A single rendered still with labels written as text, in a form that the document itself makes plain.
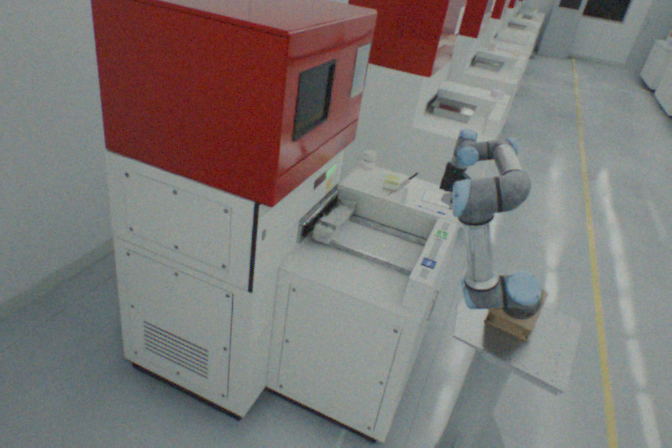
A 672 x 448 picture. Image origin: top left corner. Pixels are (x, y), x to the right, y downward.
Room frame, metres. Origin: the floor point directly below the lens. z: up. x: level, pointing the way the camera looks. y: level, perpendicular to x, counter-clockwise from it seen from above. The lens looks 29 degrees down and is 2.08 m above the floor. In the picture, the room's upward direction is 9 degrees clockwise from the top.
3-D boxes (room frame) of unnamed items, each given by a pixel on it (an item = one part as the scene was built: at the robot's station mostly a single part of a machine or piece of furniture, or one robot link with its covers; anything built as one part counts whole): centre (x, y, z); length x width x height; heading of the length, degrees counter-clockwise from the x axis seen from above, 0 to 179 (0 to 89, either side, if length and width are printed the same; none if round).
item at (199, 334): (1.95, 0.45, 0.41); 0.82 x 0.71 x 0.82; 161
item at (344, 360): (1.99, -0.28, 0.41); 0.97 x 0.64 x 0.82; 161
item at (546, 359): (1.51, -0.80, 0.75); 0.45 x 0.44 x 0.13; 62
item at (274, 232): (1.83, 0.12, 1.02); 0.82 x 0.03 x 0.40; 161
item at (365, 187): (2.28, -0.37, 0.89); 0.62 x 0.35 x 0.14; 71
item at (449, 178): (1.89, -0.49, 1.25); 0.09 x 0.08 x 0.12; 71
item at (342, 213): (2.00, -0.03, 0.87); 0.36 x 0.08 x 0.03; 161
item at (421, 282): (1.76, -0.47, 0.89); 0.55 x 0.09 x 0.14; 161
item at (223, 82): (1.94, 0.42, 1.52); 0.81 x 0.75 x 0.59; 161
